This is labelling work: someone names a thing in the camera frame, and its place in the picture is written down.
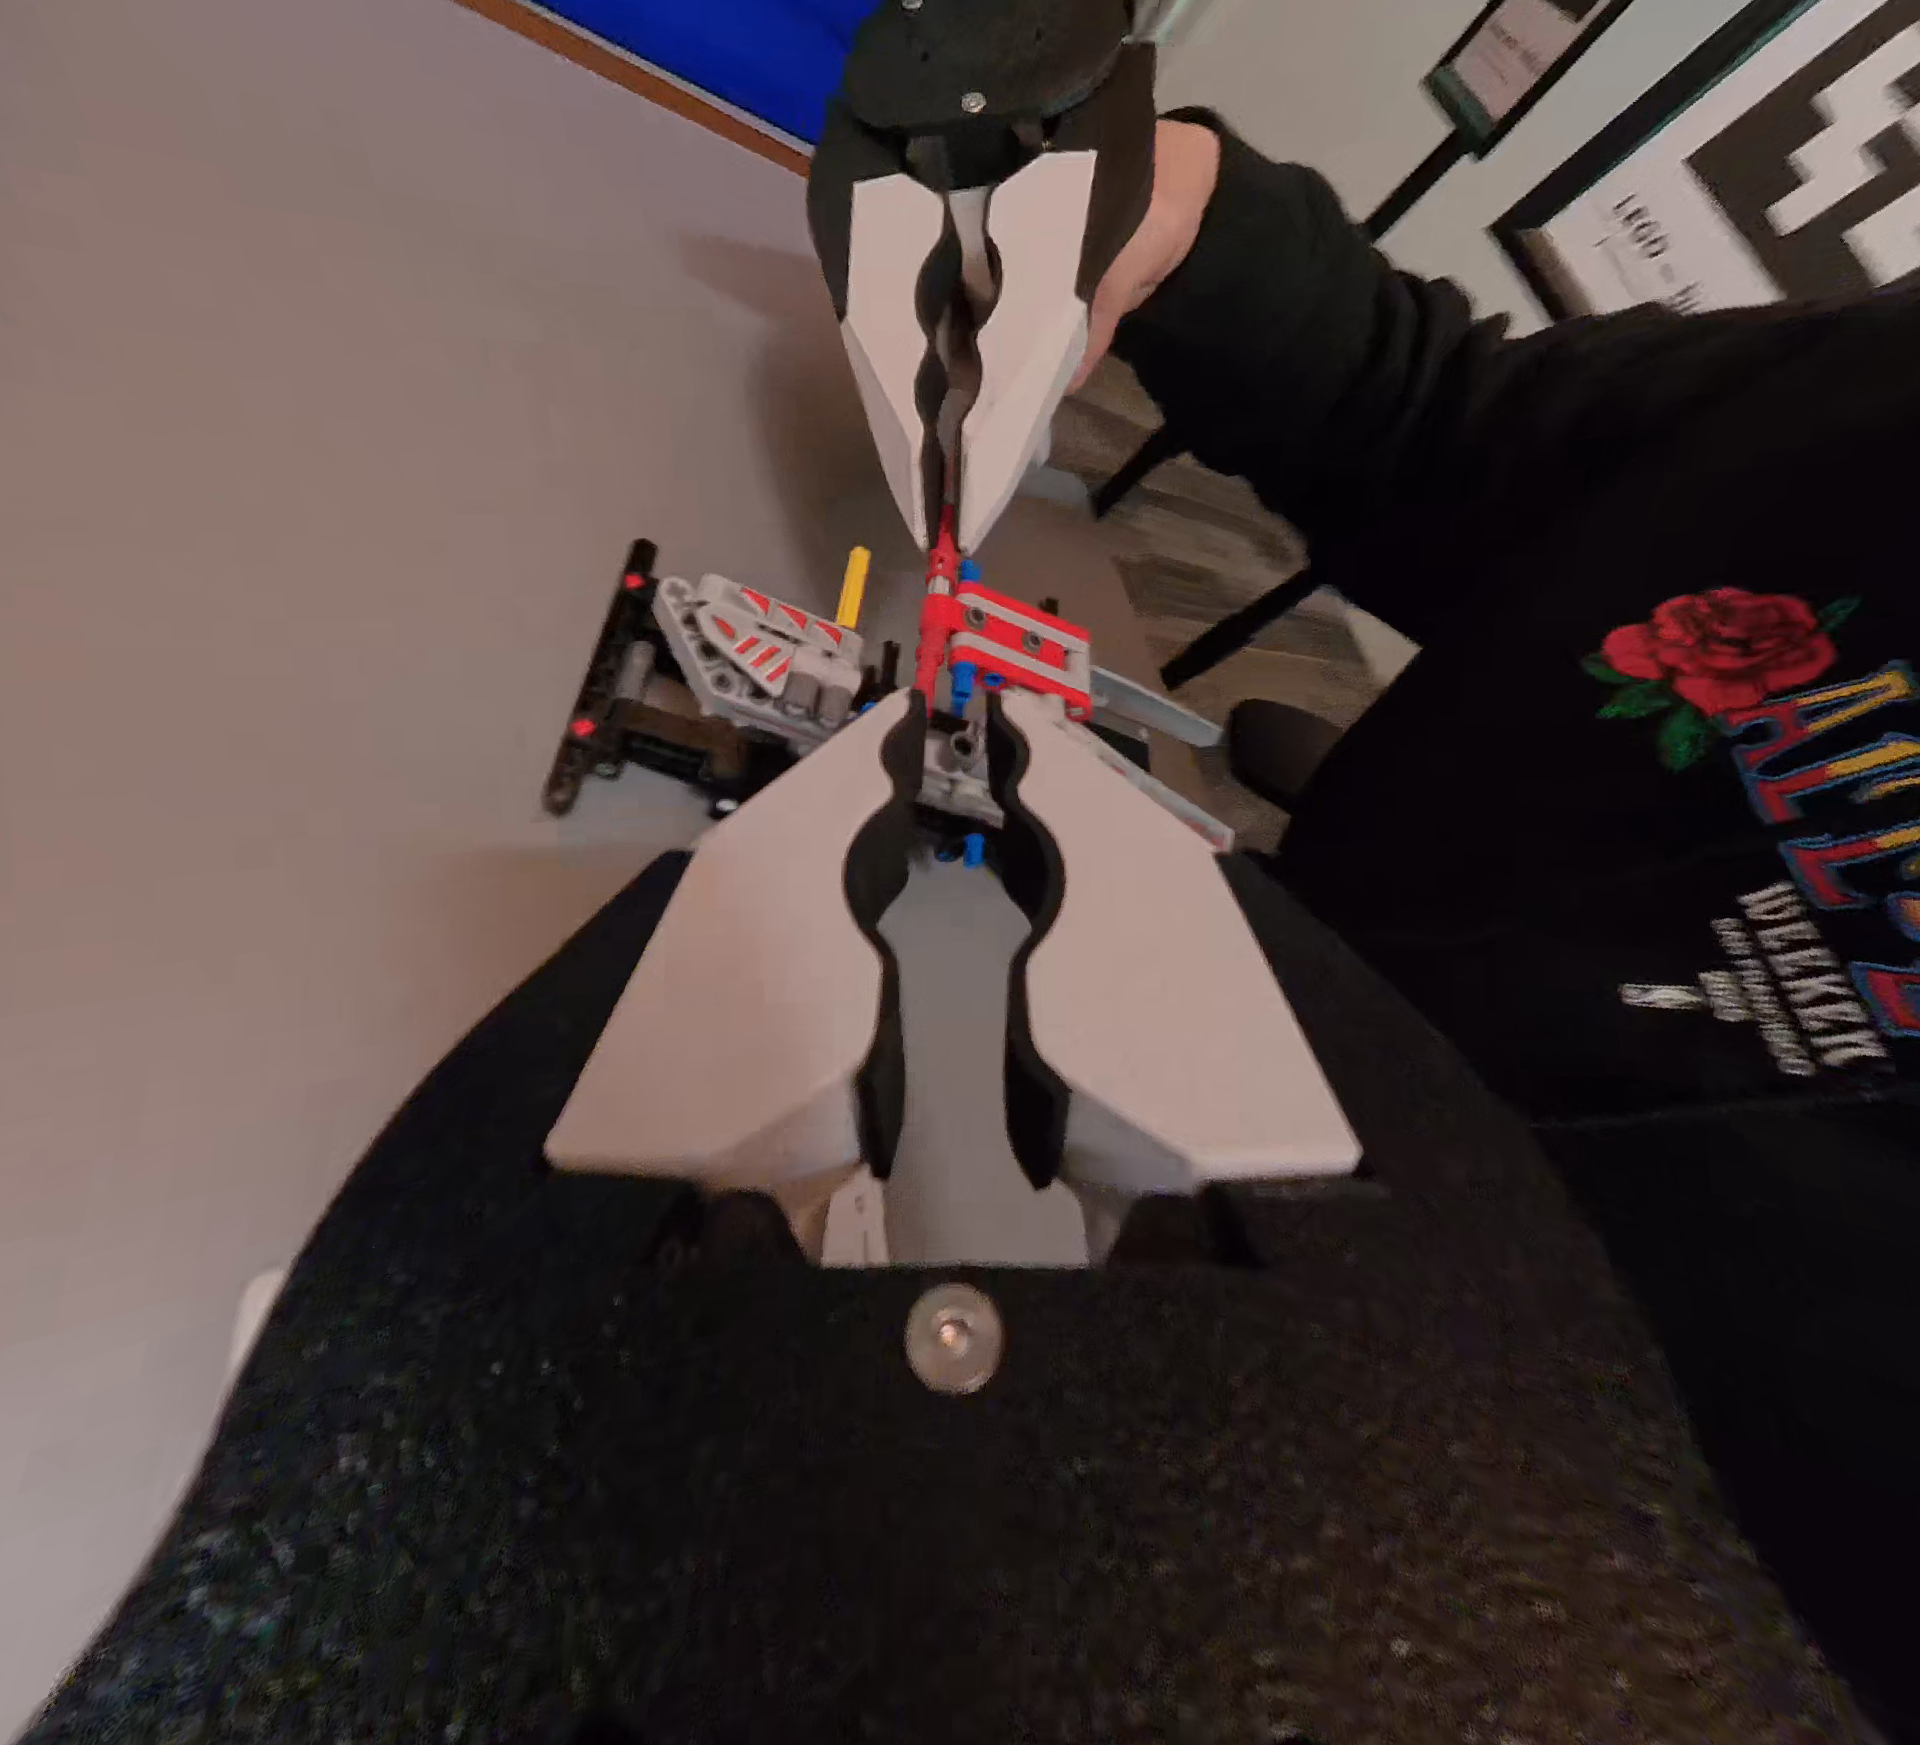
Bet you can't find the person's right hand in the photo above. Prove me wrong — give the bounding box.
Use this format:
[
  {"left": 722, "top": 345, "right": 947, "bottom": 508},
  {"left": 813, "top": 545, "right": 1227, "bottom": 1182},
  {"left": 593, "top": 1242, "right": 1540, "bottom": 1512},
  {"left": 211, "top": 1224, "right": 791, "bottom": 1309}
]
[{"left": 1085, "top": 118, "right": 1224, "bottom": 368}]

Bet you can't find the grey desk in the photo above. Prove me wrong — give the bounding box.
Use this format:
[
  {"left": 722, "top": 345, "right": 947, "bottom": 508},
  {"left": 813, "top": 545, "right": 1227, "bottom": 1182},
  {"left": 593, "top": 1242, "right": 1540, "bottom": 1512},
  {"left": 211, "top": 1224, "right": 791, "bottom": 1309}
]
[{"left": 0, "top": 0, "right": 1309, "bottom": 1745}]

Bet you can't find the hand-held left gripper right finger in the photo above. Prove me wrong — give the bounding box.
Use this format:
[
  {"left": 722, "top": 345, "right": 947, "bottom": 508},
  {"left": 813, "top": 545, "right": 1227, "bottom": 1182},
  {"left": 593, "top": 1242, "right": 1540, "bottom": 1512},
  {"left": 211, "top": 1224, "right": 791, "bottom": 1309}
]
[{"left": 984, "top": 694, "right": 1363, "bottom": 1268}]

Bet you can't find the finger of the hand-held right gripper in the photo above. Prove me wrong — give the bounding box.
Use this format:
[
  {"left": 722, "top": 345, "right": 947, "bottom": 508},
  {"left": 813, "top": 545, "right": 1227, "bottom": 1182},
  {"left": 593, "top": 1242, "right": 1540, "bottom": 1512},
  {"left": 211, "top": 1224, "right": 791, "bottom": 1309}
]
[
  {"left": 944, "top": 152, "right": 1102, "bottom": 554},
  {"left": 837, "top": 176, "right": 965, "bottom": 554}
]

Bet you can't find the large framed black-white poster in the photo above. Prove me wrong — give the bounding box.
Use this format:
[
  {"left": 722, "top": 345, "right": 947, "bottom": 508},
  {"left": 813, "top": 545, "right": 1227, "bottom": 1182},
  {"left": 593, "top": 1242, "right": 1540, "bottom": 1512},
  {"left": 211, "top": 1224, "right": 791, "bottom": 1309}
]
[{"left": 1491, "top": 0, "right": 1920, "bottom": 325}]

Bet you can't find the black chair base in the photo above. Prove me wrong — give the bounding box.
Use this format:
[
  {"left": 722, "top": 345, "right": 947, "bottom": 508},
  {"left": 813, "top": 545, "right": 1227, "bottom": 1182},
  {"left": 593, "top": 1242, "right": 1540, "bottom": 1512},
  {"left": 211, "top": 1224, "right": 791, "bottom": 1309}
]
[{"left": 1093, "top": 416, "right": 1358, "bottom": 818}]

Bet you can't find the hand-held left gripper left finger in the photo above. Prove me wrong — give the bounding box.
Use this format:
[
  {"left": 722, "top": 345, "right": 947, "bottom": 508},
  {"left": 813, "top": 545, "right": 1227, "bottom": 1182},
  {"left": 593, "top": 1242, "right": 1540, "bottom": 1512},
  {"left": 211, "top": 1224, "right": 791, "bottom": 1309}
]
[{"left": 542, "top": 690, "right": 920, "bottom": 1268}]

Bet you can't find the toy brick vehicle model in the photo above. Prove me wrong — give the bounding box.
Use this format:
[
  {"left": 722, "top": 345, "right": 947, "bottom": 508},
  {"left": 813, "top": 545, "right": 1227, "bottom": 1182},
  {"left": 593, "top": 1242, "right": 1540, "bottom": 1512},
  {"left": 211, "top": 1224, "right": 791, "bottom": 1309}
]
[{"left": 542, "top": 508, "right": 1239, "bottom": 868}]

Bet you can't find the person's right forearm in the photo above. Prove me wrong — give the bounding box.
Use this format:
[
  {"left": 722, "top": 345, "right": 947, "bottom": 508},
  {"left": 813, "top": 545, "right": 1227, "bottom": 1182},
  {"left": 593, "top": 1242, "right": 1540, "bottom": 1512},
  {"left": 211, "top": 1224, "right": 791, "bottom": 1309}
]
[{"left": 1116, "top": 109, "right": 1518, "bottom": 576}]

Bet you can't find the person in black sweatshirt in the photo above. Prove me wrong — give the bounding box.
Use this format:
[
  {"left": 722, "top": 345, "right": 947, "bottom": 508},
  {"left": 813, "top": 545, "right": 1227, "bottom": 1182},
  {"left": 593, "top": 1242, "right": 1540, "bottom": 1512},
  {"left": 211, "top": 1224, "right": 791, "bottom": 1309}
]
[{"left": 1274, "top": 282, "right": 1920, "bottom": 1745}]

